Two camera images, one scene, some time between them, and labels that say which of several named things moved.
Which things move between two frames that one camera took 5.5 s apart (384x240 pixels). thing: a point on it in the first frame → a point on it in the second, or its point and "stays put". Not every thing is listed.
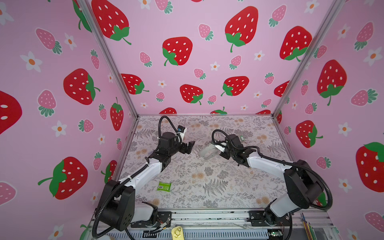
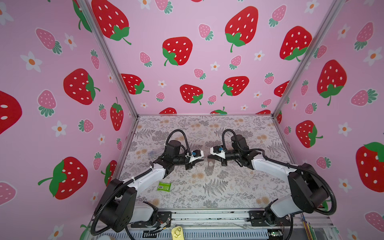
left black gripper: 188,147 → 189,166
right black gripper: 223,155 → 223,162
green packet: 164,186 stays put
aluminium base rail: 236,224 stays put
